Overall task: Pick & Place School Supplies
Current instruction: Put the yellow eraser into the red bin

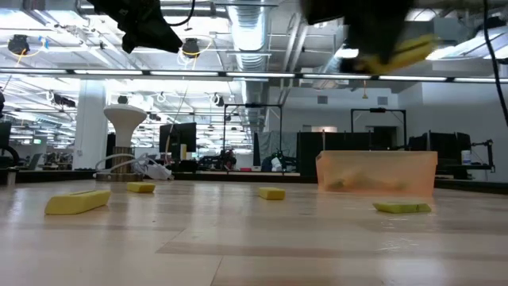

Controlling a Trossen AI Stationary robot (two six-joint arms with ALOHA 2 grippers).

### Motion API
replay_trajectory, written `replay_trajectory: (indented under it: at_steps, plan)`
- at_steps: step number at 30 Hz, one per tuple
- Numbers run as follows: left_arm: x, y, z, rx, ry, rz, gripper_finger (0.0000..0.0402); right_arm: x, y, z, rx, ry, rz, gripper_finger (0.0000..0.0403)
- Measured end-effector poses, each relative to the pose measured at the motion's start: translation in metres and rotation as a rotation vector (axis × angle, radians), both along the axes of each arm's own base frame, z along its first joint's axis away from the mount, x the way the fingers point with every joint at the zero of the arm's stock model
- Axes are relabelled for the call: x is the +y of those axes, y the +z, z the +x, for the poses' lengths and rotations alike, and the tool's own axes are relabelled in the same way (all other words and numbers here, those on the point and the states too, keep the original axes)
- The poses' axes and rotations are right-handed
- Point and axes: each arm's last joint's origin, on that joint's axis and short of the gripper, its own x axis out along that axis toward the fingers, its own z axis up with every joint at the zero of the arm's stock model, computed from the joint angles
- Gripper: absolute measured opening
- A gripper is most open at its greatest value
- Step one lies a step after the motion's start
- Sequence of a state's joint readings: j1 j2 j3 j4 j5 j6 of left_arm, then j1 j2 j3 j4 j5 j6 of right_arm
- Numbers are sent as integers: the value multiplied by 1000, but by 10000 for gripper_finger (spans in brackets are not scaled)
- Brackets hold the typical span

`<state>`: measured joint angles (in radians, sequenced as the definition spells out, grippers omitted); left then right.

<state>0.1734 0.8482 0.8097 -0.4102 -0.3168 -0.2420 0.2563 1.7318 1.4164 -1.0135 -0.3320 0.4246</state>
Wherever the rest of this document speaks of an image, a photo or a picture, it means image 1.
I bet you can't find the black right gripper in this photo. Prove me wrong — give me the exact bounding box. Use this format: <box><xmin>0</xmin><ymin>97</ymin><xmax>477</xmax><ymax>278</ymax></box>
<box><xmin>299</xmin><ymin>0</ymin><xmax>416</xmax><ymax>65</ymax></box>

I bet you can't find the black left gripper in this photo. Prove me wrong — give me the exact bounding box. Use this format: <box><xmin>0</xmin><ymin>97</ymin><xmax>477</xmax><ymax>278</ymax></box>
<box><xmin>87</xmin><ymin>0</ymin><xmax>184</xmax><ymax>55</ymax></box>

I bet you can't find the yellow Ticonderoga eraser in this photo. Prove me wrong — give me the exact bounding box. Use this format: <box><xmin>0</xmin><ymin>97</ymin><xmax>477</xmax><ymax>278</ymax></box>
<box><xmin>348</xmin><ymin>33</ymin><xmax>440</xmax><ymax>75</ymax></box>

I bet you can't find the large yellow wedge eraser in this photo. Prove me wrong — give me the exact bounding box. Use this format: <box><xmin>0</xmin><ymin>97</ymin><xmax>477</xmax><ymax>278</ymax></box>
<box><xmin>44</xmin><ymin>189</ymin><xmax>112</xmax><ymax>216</ymax></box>

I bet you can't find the black overhead light bar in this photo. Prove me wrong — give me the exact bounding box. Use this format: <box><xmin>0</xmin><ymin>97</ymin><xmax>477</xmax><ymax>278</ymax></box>
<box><xmin>0</xmin><ymin>67</ymin><xmax>508</xmax><ymax>83</ymax></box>

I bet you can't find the white mushroom-shaped stand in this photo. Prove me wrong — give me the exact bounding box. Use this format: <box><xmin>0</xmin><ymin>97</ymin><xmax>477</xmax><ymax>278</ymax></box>
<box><xmin>94</xmin><ymin>103</ymin><xmax>148</xmax><ymax>183</ymax></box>

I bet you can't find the black computer monitor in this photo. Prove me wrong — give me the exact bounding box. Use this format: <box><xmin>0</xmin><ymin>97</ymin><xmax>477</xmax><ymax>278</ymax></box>
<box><xmin>159</xmin><ymin>122</ymin><xmax>198</xmax><ymax>162</ymax></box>

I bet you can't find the white building column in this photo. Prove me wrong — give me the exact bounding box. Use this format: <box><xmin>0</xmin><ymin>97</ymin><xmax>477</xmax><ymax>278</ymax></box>
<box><xmin>73</xmin><ymin>81</ymin><xmax>110</xmax><ymax>171</ymax></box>

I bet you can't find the yellow-orange plastic bin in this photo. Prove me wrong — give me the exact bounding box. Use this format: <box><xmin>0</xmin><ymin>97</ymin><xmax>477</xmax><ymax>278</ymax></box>
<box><xmin>315</xmin><ymin>149</ymin><xmax>439</xmax><ymax>199</ymax></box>

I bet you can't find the black partition panel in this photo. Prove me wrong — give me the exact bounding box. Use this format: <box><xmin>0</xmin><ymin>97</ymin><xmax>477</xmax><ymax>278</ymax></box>
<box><xmin>296</xmin><ymin>130</ymin><xmax>400</xmax><ymax>182</ymax></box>

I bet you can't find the small yellow eraser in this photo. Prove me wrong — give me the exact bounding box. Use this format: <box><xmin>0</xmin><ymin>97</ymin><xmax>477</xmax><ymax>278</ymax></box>
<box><xmin>125</xmin><ymin>181</ymin><xmax>157</xmax><ymax>195</ymax></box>
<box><xmin>258</xmin><ymin>187</ymin><xmax>287</xmax><ymax>201</ymax></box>

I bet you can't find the black background table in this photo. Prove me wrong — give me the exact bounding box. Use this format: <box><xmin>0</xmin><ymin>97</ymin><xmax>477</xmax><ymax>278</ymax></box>
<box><xmin>0</xmin><ymin>168</ymin><xmax>318</xmax><ymax>184</ymax></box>

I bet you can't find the black edge monitor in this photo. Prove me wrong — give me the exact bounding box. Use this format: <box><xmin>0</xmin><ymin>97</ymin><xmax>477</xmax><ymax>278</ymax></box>
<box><xmin>0</xmin><ymin>121</ymin><xmax>13</xmax><ymax>168</ymax></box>

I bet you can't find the yellow-green sticky note pad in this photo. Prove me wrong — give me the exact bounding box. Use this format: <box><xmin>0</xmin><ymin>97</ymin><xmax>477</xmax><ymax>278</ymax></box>
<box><xmin>371</xmin><ymin>200</ymin><xmax>433</xmax><ymax>215</ymax></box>

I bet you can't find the black ceiling camera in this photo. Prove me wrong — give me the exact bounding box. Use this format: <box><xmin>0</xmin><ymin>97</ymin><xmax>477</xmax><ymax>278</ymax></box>
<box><xmin>180</xmin><ymin>37</ymin><xmax>202</xmax><ymax>60</ymax></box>
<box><xmin>7</xmin><ymin>33</ymin><xmax>32</xmax><ymax>56</ymax></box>

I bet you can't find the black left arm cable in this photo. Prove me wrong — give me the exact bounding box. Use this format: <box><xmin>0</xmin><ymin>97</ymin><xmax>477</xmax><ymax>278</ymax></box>
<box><xmin>168</xmin><ymin>0</ymin><xmax>196</xmax><ymax>28</ymax></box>

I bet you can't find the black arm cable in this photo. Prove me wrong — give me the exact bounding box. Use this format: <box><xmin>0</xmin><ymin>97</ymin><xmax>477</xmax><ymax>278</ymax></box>
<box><xmin>168</xmin><ymin>0</ymin><xmax>196</xmax><ymax>28</ymax></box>
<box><xmin>481</xmin><ymin>0</ymin><xmax>508</xmax><ymax>126</ymax></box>

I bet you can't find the silver ventilation duct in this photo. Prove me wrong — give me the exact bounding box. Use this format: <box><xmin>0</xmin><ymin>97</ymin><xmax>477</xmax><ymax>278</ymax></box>
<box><xmin>315</xmin><ymin>23</ymin><xmax>350</xmax><ymax>80</ymax></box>
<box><xmin>226</xmin><ymin>0</ymin><xmax>271</xmax><ymax>132</ymax></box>

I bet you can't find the black metal frame stand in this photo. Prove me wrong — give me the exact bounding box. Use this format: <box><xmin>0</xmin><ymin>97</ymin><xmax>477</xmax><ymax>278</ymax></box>
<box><xmin>350</xmin><ymin>107</ymin><xmax>408</xmax><ymax>152</ymax></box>
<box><xmin>222</xmin><ymin>102</ymin><xmax>283</xmax><ymax>160</ymax></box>

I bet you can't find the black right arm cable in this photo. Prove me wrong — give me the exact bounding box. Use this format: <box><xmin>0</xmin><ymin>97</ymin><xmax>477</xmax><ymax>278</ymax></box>
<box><xmin>481</xmin><ymin>0</ymin><xmax>508</xmax><ymax>126</ymax></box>

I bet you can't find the white cable bundle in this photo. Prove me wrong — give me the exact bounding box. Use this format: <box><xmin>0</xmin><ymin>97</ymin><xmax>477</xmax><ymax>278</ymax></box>
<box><xmin>93</xmin><ymin>153</ymin><xmax>175</xmax><ymax>182</ymax></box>

